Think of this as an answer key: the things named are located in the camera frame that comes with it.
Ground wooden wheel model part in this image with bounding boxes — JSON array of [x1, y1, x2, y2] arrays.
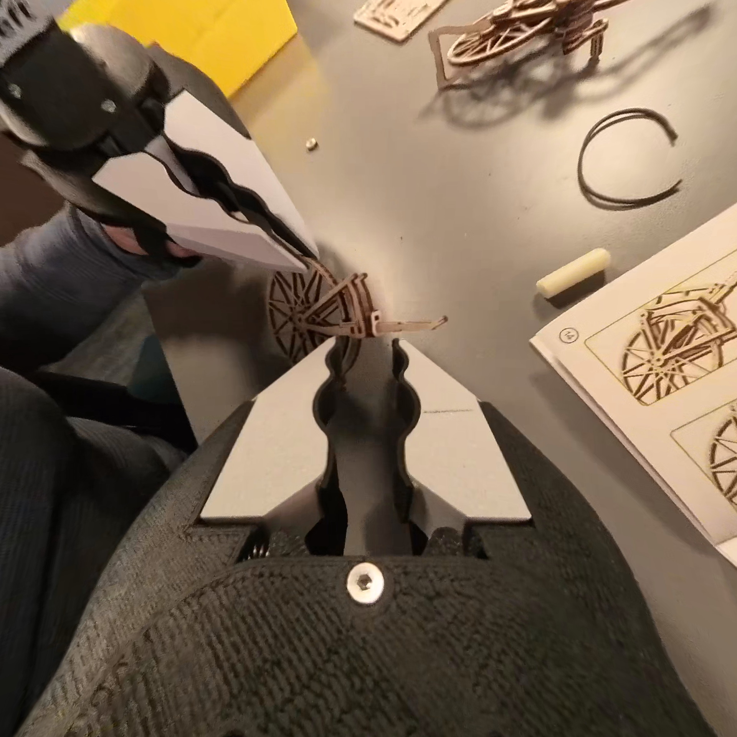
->
[[266, 258, 451, 367]]

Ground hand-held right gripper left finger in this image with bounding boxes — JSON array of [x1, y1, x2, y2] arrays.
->
[[197, 339, 346, 527]]

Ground person's left forearm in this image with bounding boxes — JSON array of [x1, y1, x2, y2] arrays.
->
[[0, 203, 175, 370]]

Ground white instruction booklet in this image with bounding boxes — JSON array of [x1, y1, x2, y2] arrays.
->
[[529, 200, 737, 569]]

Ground person's dark trousers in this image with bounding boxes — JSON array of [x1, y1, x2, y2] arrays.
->
[[0, 362, 198, 737]]

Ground wooden laser-cut parts sheet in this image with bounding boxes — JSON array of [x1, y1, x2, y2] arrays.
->
[[353, 0, 451, 45]]

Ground cream wax stick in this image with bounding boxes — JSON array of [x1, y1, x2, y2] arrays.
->
[[534, 246, 613, 299]]

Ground black rubber ring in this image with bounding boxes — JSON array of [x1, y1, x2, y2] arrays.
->
[[576, 107, 684, 207]]

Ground wooden bicycle model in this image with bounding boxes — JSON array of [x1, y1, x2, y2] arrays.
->
[[428, 0, 612, 91]]

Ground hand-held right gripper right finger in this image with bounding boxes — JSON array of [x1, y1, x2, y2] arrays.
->
[[392, 339, 534, 529]]

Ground person's left hand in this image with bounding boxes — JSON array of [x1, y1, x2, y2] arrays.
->
[[105, 225, 146, 256]]

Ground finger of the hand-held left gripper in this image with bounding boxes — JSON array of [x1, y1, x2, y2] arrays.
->
[[91, 137, 313, 275], [163, 88, 321, 260]]

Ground yellow box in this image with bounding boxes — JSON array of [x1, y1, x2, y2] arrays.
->
[[56, 0, 298, 100]]

